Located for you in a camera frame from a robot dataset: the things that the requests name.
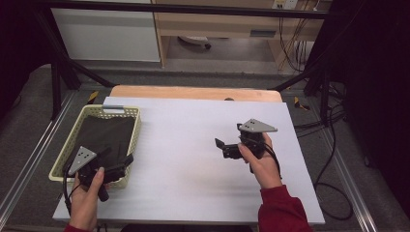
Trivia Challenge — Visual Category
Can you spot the white and black device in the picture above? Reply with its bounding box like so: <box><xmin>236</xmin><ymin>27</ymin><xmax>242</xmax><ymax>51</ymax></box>
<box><xmin>177</xmin><ymin>35</ymin><xmax>213</xmax><ymax>51</ymax></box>

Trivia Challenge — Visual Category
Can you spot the left hand-held gripper black cable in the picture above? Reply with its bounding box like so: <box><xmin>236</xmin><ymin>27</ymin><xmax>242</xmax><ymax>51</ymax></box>
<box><xmin>62</xmin><ymin>165</ymin><xmax>75</xmax><ymax>217</ymax></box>

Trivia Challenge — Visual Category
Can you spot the dark olive garment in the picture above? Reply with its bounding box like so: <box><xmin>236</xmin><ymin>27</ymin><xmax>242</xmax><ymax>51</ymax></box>
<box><xmin>62</xmin><ymin>114</ymin><xmax>136</xmax><ymax>173</ymax></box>

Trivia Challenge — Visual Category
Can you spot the person's left hand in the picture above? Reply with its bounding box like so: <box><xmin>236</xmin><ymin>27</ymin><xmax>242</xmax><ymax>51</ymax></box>
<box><xmin>69</xmin><ymin>166</ymin><xmax>106</xmax><ymax>232</ymax></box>

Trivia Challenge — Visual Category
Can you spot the white power strip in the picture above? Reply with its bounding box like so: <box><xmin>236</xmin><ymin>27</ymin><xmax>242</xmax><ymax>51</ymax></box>
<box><xmin>272</xmin><ymin>0</ymin><xmax>300</xmax><ymax>11</ymax></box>

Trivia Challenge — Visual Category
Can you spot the right hand-held gripper black cable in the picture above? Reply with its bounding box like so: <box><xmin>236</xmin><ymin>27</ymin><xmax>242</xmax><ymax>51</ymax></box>
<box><xmin>263</xmin><ymin>141</ymin><xmax>284</xmax><ymax>181</ymax></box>

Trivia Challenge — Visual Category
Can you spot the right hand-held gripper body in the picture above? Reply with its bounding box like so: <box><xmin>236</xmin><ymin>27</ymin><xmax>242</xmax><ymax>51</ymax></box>
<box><xmin>236</xmin><ymin>118</ymin><xmax>278</xmax><ymax>160</ymax></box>

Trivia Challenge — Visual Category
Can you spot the black floor cable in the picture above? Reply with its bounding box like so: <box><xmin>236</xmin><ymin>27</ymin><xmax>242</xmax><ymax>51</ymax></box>
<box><xmin>293</xmin><ymin>96</ymin><xmax>355</xmax><ymax>222</ymax></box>

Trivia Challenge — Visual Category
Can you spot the person's right hand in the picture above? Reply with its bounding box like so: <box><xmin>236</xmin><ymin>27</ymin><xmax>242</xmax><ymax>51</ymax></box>
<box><xmin>237</xmin><ymin>131</ymin><xmax>283</xmax><ymax>190</ymax></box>

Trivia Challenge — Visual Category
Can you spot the aluminium floor rail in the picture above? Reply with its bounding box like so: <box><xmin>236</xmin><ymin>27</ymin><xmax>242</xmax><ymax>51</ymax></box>
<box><xmin>0</xmin><ymin>91</ymin><xmax>77</xmax><ymax>221</ymax></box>
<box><xmin>321</xmin><ymin>127</ymin><xmax>379</xmax><ymax>232</ymax></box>

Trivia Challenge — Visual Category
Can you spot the hanging yellow cable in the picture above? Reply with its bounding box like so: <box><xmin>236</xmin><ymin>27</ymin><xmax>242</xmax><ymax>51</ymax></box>
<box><xmin>279</xmin><ymin>17</ymin><xmax>312</xmax><ymax>71</ymax></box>

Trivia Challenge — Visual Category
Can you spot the white cabinet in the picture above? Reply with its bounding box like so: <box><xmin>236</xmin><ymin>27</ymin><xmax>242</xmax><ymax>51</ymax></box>
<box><xmin>50</xmin><ymin>0</ymin><xmax>161</xmax><ymax>63</ymax></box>

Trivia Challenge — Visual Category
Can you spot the black curtain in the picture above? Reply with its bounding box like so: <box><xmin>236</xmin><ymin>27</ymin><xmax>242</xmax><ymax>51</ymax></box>
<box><xmin>0</xmin><ymin>0</ymin><xmax>54</xmax><ymax>122</ymax></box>
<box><xmin>317</xmin><ymin>0</ymin><xmax>410</xmax><ymax>220</ymax></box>

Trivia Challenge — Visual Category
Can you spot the light wooden desk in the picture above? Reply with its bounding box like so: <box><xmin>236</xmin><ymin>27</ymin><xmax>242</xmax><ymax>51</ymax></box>
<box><xmin>151</xmin><ymin>0</ymin><xmax>333</xmax><ymax>76</ymax></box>

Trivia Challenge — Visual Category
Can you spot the hand-held gripper black cable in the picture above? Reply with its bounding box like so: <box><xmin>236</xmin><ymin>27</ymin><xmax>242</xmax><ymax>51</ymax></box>
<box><xmin>263</xmin><ymin>141</ymin><xmax>284</xmax><ymax>181</ymax></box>
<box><xmin>62</xmin><ymin>165</ymin><xmax>75</xmax><ymax>217</ymax></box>

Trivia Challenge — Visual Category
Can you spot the pale yellow perforated plastic basket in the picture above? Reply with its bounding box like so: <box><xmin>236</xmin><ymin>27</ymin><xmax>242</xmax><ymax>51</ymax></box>
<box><xmin>47</xmin><ymin>103</ymin><xmax>143</xmax><ymax>190</ymax></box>

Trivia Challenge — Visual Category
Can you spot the black metal frame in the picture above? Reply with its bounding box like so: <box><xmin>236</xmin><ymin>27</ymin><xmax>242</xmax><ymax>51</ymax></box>
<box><xmin>30</xmin><ymin>0</ymin><xmax>341</xmax><ymax>128</ymax></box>

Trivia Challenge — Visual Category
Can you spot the hanging black cable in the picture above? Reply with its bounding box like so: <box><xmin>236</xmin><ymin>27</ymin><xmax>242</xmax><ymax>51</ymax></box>
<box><xmin>278</xmin><ymin>15</ymin><xmax>306</xmax><ymax>73</ymax></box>

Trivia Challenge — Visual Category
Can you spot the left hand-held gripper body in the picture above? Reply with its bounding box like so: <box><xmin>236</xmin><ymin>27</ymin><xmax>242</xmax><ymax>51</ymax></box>
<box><xmin>67</xmin><ymin>145</ymin><xmax>128</xmax><ymax>203</ymax></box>

